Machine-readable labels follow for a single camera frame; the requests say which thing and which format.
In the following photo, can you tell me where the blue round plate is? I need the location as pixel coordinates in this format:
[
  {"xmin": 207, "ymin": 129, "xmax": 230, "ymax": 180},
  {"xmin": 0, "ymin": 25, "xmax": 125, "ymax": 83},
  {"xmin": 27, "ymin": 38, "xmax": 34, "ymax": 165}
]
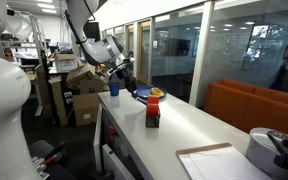
[{"xmin": 132, "ymin": 85, "xmax": 168, "ymax": 100}]

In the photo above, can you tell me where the white lined notepad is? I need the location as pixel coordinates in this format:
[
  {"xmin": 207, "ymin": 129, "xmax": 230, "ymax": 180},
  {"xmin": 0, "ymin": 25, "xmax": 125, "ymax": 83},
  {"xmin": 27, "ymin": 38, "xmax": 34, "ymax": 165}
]
[{"xmin": 175, "ymin": 142, "xmax": 272, "ymax": 180}]

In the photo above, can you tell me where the yellow-framed glass door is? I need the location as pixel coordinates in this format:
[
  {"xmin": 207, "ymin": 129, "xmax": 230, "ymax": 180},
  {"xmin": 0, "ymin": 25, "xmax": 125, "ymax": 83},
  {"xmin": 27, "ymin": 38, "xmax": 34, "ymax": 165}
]
[
  {"xmin": 136, "ymin": 20, "xmax": 152, "ymax": 86},
  {"xmin": 124, "ymin": 23, "xmax": 136, "ymax": 78}
]

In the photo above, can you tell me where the black marker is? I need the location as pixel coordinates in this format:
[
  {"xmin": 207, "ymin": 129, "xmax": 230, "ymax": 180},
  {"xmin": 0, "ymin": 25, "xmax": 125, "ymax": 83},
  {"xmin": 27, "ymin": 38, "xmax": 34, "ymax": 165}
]
[{"xmin": 132, "ymin": 91, "xmax": 149, "ymax": 105}]

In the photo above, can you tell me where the white cabinet door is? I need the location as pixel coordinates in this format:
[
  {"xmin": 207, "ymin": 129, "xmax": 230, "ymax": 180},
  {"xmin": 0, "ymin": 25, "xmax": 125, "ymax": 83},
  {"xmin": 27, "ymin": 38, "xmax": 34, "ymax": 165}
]
[{"xmin": 93, "ymin": 104, "xmax": 104, "ymax": 173}]

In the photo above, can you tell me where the yellow sliced toy bread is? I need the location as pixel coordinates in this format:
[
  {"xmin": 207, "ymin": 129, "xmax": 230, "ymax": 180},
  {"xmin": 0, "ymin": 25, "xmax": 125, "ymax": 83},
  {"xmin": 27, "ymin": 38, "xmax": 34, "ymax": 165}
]
[{"xmin": 149, "ymin": 87, "xmax": 166, "ymax": 98}]

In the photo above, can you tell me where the brown cardboard box with label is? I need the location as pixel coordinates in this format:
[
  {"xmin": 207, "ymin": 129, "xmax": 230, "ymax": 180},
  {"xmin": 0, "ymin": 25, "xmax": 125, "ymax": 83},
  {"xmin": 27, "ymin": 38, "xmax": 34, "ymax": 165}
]
[{"xmin": 71, "ymin": 92, "xmax": 102, "ymax": 127}]

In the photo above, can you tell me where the orange sofa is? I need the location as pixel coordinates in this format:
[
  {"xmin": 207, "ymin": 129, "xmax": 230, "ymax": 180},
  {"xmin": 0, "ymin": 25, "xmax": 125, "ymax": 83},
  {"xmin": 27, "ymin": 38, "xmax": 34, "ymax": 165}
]
[{"xmin": 203, "ymin": 78, "xmax": 288, "ymax": 145}]

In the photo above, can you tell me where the black dispenser with red tape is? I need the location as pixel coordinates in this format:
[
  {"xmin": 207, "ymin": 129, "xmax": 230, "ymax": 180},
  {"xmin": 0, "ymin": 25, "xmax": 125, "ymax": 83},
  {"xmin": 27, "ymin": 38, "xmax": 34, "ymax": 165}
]
[{"xmin": 145, "ymin": 94, "xmax": 161, "ymax": 129}]

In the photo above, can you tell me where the blue plastic cup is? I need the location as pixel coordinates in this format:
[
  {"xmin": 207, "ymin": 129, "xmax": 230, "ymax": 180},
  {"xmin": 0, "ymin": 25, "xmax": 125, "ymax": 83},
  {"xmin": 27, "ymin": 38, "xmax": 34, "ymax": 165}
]
[{"xmin": 108, "ymin": 82, "xmax": 121, "ymax": 97}]

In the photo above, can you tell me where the white-topped cardboard box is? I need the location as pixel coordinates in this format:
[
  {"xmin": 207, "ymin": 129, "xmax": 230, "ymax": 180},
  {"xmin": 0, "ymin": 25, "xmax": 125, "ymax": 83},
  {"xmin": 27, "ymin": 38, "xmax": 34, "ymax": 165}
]
[{"xmin": 53, "ymin": 53, "xmax": 80, "ymax": 73}]

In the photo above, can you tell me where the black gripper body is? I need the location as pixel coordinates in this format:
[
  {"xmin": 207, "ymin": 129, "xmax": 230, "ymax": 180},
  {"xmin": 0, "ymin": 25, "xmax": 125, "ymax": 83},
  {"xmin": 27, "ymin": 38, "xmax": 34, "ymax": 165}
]
[{"xmin": 108, "ymin": 58, "xmax": 134, "ymax": 84}]

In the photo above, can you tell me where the tall flat cardboard sheet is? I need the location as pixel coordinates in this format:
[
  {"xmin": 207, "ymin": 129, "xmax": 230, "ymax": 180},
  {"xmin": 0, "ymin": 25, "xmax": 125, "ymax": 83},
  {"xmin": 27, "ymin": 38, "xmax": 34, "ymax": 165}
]
[{"xmin": 48, "ymin": 75, "xmax": 69, "ymax": 128}]

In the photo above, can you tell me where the small silver pot with lid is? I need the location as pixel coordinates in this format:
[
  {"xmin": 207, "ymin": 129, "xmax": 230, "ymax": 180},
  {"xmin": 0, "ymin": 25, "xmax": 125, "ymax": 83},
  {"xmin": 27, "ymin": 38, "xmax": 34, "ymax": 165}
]
[{"xmin": 245, "ymin": 127, "xmax": 288, "ymax": 180}]

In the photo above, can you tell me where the black tool with orange handle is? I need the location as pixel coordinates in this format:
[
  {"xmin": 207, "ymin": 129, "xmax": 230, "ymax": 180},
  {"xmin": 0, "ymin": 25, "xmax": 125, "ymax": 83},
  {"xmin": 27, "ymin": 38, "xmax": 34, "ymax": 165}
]
[{"xmin": 40, "ymin": 140, "xmax": 68, "ymax": 168}]

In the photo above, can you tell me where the tilted brown cardboard box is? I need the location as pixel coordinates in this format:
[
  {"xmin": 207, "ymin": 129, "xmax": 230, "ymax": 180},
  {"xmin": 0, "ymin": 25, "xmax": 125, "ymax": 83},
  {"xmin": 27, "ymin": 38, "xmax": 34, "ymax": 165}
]
[{"xmin": 65, "ymin": 63, "xmax": 97, "ymax": 88}]

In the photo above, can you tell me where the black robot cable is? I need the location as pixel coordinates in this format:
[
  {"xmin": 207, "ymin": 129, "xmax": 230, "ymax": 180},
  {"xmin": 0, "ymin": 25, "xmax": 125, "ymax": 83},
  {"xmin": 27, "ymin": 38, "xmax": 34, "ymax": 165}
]
[{"xmin": 64, "ymin": 0, "xmax": 97, "ymax": 46}]

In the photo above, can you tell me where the silver metal clamp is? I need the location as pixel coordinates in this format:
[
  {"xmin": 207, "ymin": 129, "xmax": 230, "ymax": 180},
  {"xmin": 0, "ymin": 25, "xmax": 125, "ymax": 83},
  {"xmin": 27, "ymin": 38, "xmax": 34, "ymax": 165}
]
[{"xmin": 31, "ymin": 156, "xmax": 51, "ymax": 180}]

